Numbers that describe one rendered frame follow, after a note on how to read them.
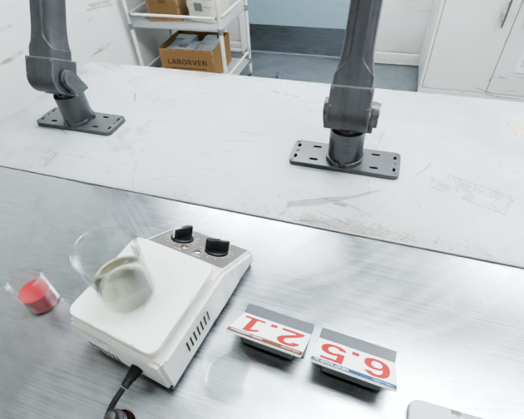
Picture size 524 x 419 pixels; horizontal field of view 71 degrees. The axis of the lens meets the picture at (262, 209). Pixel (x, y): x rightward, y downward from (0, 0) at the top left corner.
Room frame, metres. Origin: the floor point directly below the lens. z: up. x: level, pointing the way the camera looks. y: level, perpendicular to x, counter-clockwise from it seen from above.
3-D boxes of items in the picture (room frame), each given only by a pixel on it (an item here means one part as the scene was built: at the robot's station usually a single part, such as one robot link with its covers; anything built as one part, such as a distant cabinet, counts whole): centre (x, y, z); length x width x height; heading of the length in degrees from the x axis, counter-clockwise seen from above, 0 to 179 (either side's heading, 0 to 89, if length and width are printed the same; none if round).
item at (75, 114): (0.76, 0.40, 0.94); 0.20 x 0.07 x 0.08; 69
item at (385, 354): (0.17, -0.09, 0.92); 0.09 x 0.06 x 0.04; 65
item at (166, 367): (0.26, 0.13, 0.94); 0.22 x 0.13 x 0.08; 151
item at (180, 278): (0.24, 0.14, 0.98); 0.12 x 0.12 x 0.01; 61
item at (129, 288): (0.23, 0.15, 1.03); 0.07 x 0.06 x 0.08; 9
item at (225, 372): (0.17, 0.05, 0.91); 0.06 x 0.06 x 0.02
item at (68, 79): (0.75, 0.40, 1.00); 0.09 x 0.06 x 0.06; 69
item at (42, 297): (0.29, 0.31, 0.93); 0.04 x 0.04 x 0.06
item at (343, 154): (0.55, -0.16, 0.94); 0.20 x 0.07 x 0.08; 69
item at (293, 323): (0.21, 0.00, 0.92); 0.09 x 0.06 x 0.04; 65
